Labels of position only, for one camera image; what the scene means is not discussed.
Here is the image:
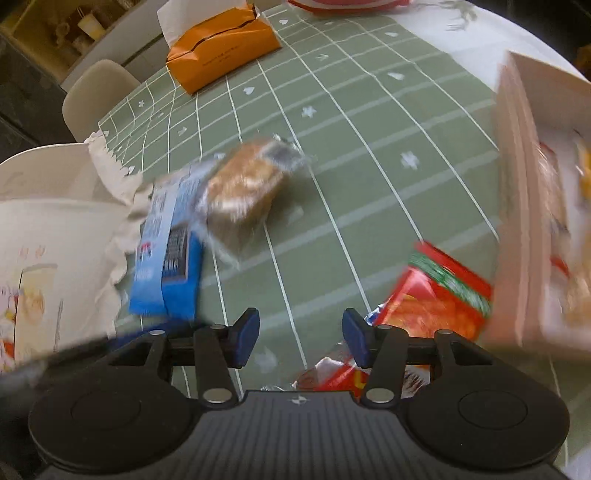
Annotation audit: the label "orange tissue pack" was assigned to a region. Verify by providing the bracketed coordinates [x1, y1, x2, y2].
[157, 1, 280, 95]

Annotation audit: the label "white paper bag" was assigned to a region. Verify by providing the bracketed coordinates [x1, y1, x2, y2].
[1, 131, 151, 373]

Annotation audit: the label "beige dining chair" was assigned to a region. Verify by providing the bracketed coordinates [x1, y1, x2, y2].
[62, 59, 140, 142]

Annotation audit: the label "red snack packet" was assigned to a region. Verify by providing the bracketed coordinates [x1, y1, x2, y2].
[293, 241, 493, 397]

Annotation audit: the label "green checkered tablecloth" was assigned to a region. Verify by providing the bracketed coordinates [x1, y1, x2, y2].
[99, 1, 569, 391]

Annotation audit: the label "yellow snack packets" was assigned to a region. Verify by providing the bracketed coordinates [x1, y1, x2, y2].
[573, 130, 591, 210]

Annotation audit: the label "round rice cracker pack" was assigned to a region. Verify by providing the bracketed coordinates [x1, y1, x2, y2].
[538, 142, 571, 279]

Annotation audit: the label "pink cardboard box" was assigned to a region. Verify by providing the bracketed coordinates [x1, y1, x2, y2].
[484, 52, 590, 358]

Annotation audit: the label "round bread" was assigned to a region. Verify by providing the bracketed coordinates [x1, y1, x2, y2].
[190, 135, 308, 266]

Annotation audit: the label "rabbit face plastic bag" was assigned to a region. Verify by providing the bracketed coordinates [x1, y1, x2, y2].
[288, 0, 412, 14]

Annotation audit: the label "blue snack packet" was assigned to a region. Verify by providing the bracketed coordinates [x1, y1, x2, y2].
[129, 160, 215, 321]

